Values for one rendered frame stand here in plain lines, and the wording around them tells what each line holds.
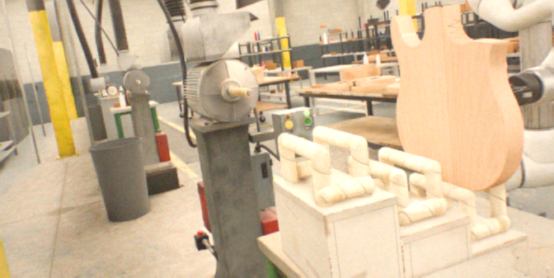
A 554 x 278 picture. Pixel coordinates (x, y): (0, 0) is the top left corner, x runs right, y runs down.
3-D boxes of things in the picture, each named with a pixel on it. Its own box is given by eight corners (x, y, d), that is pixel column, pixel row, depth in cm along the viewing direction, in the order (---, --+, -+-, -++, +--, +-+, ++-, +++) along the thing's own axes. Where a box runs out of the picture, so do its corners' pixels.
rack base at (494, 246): (392, 219, 115) (392, 214, 115) (440, 204, 120) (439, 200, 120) (473, 259, 89) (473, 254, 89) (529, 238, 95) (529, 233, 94)
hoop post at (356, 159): (352, 193, 86) (346, 145, 85) (366, 189, 87) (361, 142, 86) (360, 197, 83) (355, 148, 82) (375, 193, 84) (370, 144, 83)
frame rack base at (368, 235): (279, 252, 105) (269, 180, 102) (337, 234, 110) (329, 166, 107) (335, 308, 80) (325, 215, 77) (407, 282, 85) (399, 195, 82)
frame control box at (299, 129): (255, 166, 214) (248, 112, 209) (296, 156, 222) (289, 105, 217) (276, 176, 191) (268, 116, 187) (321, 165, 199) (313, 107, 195)
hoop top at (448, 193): (407, 185, 111) (406, 173, 110) (417, 182, 112) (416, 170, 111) (466, 208, 92) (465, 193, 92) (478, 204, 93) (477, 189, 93)
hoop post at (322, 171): (312, 203, 84) (307, 153, 82) (328, 199, 85) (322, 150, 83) (321, 208, 81) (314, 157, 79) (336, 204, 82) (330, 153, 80)
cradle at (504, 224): (461, 238, 95) (460, 224, 95) (501, 224, 99) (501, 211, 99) (473, 244, 92) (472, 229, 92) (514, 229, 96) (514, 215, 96)
